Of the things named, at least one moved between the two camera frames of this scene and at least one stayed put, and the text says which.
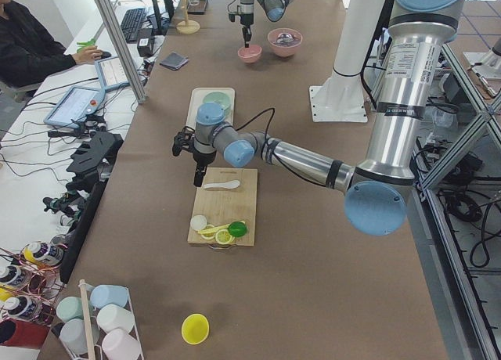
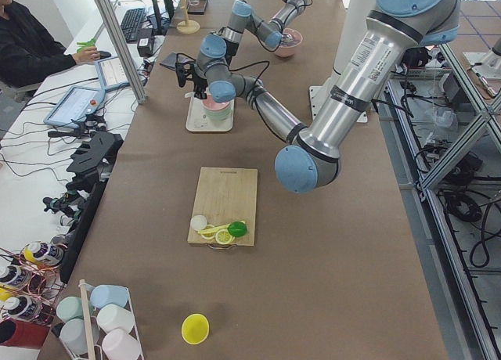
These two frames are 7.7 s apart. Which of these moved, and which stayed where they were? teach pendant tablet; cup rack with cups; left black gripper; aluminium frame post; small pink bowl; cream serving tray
Moved: small pink bowl; left black gripper
Stayed: teach pendant tablet; aluminium frame post; cream serving tray; cup rack with cups
